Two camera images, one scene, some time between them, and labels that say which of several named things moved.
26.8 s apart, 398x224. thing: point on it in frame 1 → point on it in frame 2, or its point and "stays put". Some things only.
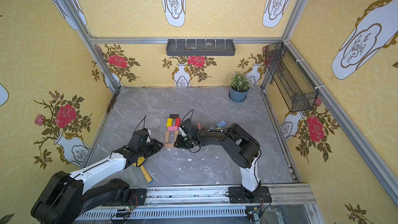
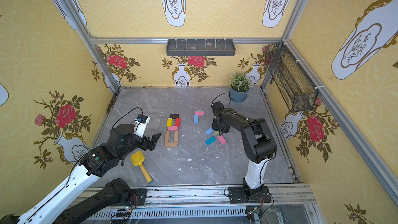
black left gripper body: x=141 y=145 → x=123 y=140
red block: x=178 y=122 stays put
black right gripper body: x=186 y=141 → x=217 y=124
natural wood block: x=167 y=137 stays put
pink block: x=172 y=128 stays put
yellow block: x=169 y=122 stays put
